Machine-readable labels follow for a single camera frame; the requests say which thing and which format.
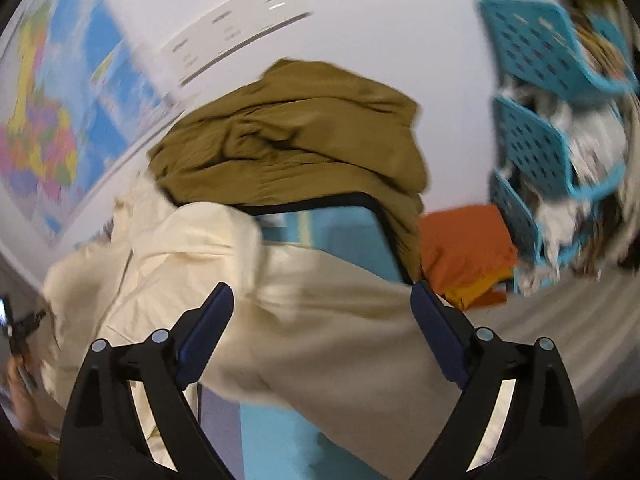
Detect cream large garment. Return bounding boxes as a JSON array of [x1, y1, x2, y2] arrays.
[[40, 175, 468, 480]]

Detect white paper wall sheet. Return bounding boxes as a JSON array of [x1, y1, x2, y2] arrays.
[[160, 0, 314, 89]]

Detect person's left forearm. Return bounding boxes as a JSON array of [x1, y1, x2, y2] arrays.
[[6, 352, 57, 442]]

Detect grey striped bed sheet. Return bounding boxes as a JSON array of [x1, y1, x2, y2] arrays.
[[462, 255, 640, 443]]

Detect brown patterned clothes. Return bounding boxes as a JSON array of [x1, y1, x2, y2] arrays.
[[550, 0, 640, 88]]

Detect mustard yellow cloth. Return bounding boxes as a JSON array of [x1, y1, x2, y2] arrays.
[[442, 272, 507, 311]]

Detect teal blue cloth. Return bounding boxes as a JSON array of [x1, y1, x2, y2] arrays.
[[240, 209, 403, 480]]

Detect blue plastic basket rack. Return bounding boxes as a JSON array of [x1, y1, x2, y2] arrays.
[[500, 77, 632, 293]]

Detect blue perforated plastic basket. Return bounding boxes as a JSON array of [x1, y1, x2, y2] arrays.
[[477, 0, 640, 97], [492, 94, 628, 202], [490, 172, 601, 297]]

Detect black chair frame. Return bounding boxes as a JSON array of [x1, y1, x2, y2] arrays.
[[239, 192, 417, 286]]

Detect orange folded cloth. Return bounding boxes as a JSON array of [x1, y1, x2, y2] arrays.
[[419, 204, 519, 311]]

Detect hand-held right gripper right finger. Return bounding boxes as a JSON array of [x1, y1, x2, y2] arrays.
[[410, 280, 586, 480]]

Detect colourful wall map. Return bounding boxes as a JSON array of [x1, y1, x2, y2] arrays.
[[0, 0, 182, 250]]

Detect olive brown garment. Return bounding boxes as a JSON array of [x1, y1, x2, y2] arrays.
[[147, 59, 431, 283]]

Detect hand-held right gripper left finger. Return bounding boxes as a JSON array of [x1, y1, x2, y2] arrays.
[[60, 282, 236, 480]]

